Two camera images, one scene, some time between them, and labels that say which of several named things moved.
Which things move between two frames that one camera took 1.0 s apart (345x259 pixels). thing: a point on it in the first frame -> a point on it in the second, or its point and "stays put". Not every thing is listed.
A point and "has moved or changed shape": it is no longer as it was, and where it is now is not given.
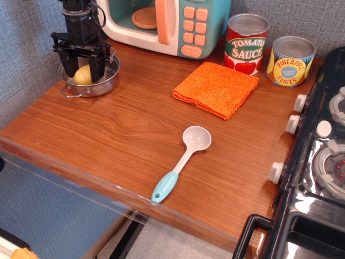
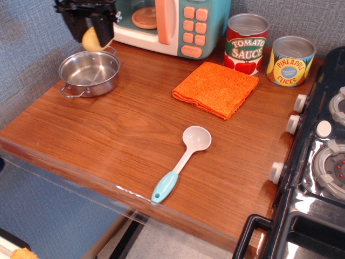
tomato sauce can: x=245 y=42 stays put
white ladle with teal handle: x=194 y=138 stays put
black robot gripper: x=82 y=35 -> x=102 y=12
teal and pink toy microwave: x=198 y=29 stays put
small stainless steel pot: x=74 y=89 stays put
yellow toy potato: x=82 y=75 has moved or changed shape
